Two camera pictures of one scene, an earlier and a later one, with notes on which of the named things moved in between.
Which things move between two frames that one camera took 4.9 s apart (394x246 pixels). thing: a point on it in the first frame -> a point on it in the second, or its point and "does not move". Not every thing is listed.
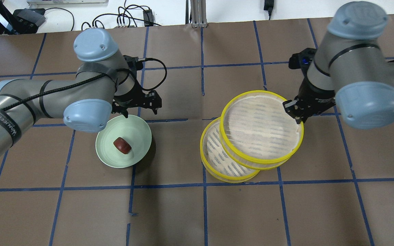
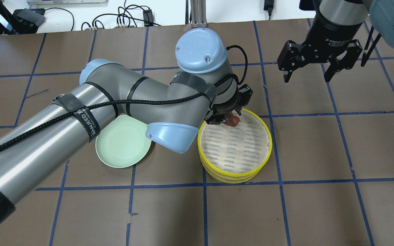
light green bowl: (134, 130) does not move
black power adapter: (148, 16) does not move
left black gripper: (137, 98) -> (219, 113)
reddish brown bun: (122, 145) -> (234, 120)
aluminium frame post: (198, 16) does not move
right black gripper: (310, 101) -> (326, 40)
